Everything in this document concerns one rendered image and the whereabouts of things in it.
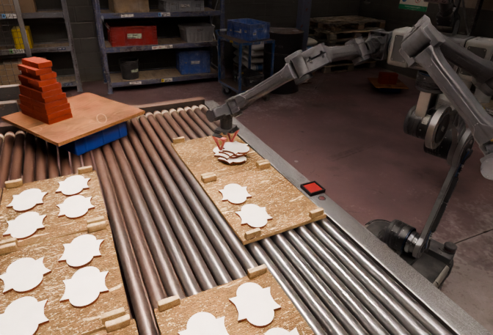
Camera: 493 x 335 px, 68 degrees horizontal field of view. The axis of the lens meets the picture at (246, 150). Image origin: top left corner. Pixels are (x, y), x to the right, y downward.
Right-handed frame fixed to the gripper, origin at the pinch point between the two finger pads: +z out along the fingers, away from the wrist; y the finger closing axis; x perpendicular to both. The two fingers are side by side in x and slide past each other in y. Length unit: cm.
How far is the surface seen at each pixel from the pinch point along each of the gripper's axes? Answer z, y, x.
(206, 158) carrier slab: 5.6, 8.0, -5.8
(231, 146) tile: 0.4, -0.1, 3.0
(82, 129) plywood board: -4, 30, -62
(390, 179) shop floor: 97, -189, 66
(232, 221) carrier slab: 5, 42, 29
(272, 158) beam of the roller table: 7.2, -11.8, 19.6
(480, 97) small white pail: 72, -436, 139
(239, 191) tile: 4.4, 25.6, 22.1
